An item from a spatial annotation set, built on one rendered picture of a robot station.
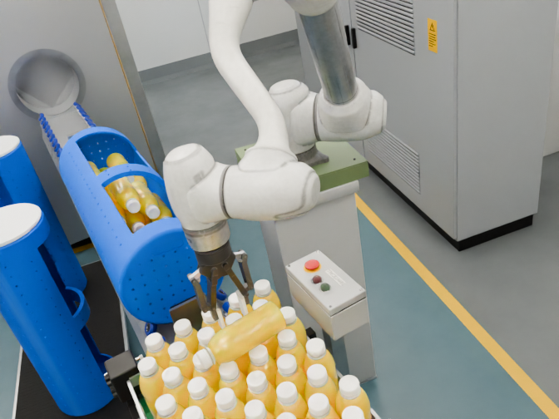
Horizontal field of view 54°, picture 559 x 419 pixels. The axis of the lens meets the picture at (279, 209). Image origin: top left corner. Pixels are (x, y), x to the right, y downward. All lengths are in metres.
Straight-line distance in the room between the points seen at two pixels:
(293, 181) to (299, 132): 0.81
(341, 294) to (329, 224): 0.67
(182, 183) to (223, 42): 0.34
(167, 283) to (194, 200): 0.46
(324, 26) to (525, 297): 1.87
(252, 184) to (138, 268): 0.51
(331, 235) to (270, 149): 0.97
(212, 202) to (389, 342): 1.76
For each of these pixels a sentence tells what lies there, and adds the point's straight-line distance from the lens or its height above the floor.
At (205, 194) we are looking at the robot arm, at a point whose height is 1.46.
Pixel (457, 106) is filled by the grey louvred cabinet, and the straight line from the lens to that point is 2.66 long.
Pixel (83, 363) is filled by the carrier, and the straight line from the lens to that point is 2.38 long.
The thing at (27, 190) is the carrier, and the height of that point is 0.82.
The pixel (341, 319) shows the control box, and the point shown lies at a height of 1.05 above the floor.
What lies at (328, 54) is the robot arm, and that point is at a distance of 1.48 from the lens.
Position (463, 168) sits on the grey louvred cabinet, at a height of 0.52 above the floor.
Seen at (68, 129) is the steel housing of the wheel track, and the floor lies 0.93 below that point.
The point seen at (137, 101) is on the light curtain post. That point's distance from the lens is 2.74.
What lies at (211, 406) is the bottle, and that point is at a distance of 1.19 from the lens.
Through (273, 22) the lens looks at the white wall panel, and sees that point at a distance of 6.84.
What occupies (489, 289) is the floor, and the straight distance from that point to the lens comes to 2.91.
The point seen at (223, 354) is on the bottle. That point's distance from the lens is 1.15.
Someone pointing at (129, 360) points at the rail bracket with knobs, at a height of 1.00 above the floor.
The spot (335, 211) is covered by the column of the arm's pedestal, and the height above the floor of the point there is 0.90.
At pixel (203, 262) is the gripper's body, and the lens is 1.13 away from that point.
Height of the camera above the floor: 1.95
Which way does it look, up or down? 33 degrees down
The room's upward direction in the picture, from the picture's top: 12 degrees counter-clockwise
